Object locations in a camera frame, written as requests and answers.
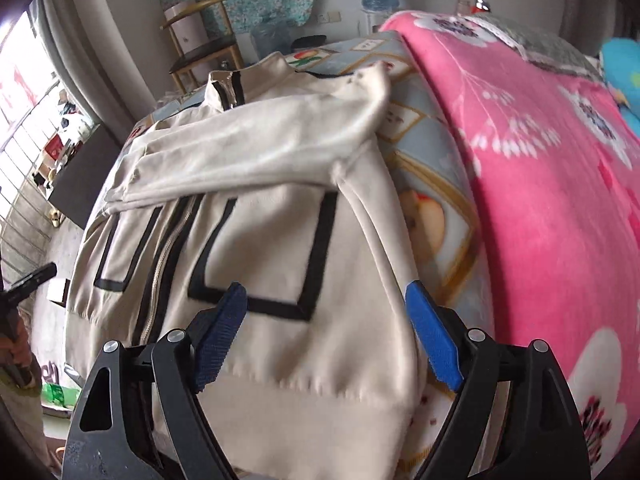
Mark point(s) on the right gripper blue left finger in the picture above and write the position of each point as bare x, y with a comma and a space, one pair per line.
222, 325

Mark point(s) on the person's left hand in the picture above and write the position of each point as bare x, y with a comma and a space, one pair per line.
16, 354

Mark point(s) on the wooden chair with black seat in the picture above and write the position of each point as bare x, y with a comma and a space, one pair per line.
212, 49

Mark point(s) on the fruit pattern table cloth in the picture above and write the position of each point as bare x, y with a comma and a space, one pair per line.
436, 202

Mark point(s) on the empty clear water jug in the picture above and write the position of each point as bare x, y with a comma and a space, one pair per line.
271, 36

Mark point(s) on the blue pillow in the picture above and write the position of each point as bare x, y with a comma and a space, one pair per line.
620, 63

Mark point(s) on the dark grey cabinet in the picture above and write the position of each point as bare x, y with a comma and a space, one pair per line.
76, 187

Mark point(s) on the cream jacket with black trim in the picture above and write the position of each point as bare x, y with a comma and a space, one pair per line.
275, 182

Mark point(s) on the pink floral blanket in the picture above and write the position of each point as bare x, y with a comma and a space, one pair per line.
555, 175

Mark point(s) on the grey lace cloth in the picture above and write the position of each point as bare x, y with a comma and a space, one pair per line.
538, 47

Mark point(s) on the green plastic bottle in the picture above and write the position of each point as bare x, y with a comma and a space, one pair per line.
58, 395

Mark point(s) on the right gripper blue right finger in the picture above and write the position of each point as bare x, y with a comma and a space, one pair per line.
441, 350

